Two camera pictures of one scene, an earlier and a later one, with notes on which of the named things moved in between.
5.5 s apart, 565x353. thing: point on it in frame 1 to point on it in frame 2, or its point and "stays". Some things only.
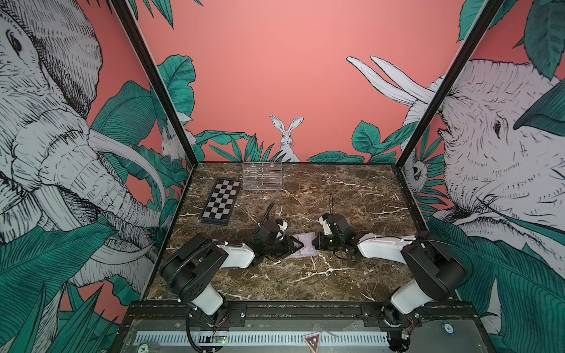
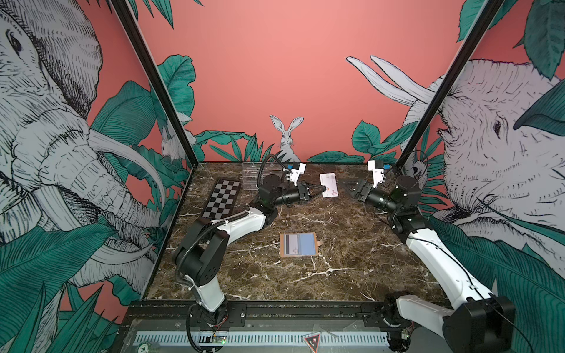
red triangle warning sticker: x=313 y=342 stays
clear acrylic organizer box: x=262 y=176 stays
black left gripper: x=290 y=245 to x=304 y=190
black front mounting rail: x=445 y=318 stays
